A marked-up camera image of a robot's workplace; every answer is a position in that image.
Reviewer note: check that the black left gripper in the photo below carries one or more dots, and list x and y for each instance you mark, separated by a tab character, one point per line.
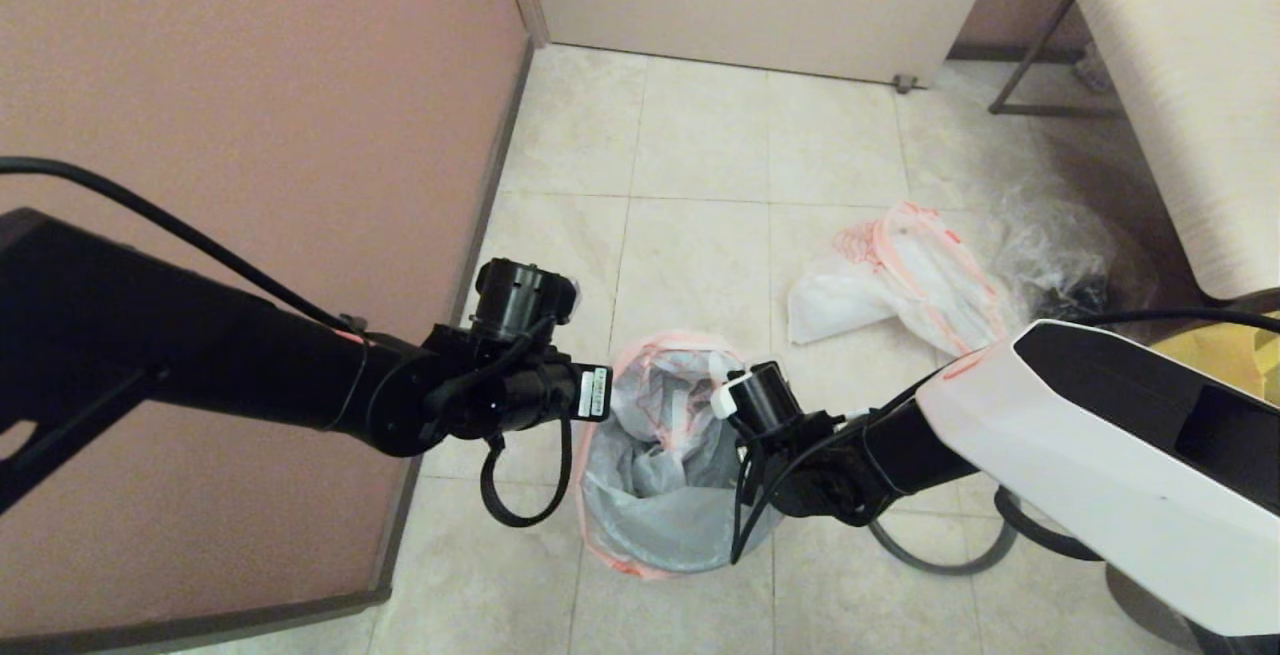
500	385

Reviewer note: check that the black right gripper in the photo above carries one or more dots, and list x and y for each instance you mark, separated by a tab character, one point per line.
820	465

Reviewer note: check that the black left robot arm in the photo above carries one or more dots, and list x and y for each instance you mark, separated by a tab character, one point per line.
150	335

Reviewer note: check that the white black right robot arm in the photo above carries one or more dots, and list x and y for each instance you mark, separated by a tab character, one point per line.
1100	435

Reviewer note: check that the black round trash bin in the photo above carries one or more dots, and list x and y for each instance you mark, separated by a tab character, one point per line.
660	545

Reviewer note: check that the clear bag with black contents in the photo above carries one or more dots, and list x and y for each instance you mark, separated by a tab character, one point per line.
1060	245

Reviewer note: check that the yellow shopping bag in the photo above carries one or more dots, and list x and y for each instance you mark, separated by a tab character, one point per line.
1230	355

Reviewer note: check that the grey ribbed round object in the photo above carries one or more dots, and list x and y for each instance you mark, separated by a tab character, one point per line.
1140	605

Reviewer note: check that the small metal door stop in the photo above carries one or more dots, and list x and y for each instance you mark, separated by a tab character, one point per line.
907	84

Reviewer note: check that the small clear container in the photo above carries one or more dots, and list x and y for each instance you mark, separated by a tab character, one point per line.
1092	69

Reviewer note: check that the cream striped table top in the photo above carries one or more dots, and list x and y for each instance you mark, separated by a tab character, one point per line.
1190	85

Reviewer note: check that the dark metal table frame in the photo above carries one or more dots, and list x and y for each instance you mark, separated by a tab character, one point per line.
1050	110

